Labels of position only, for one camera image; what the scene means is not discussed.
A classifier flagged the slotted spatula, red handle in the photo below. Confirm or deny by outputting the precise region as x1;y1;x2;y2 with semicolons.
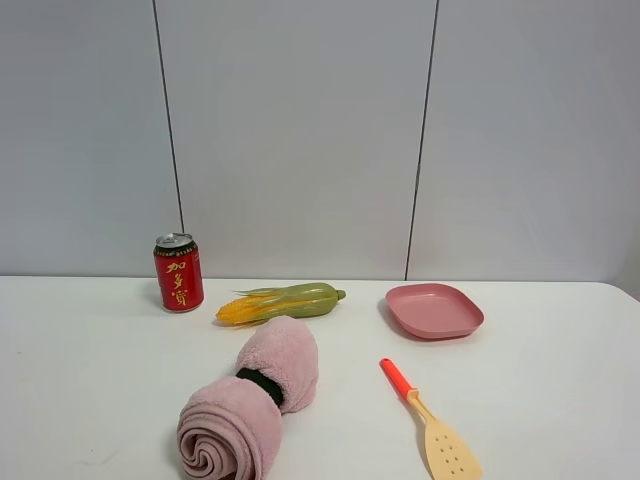
380;358;483;480

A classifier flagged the pink square plate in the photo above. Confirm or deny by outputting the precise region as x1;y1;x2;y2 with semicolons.
385;283;484;341

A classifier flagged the rolled pink towel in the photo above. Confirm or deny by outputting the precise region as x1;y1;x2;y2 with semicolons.
177;316;319;479

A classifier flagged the toy corn cob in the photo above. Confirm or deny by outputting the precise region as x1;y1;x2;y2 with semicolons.
216;282;346;326

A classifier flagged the black band on towel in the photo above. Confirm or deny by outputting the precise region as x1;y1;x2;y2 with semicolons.
235;367;284;408

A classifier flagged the red drink can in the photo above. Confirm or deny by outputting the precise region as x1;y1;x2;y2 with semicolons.
153;233;205;313

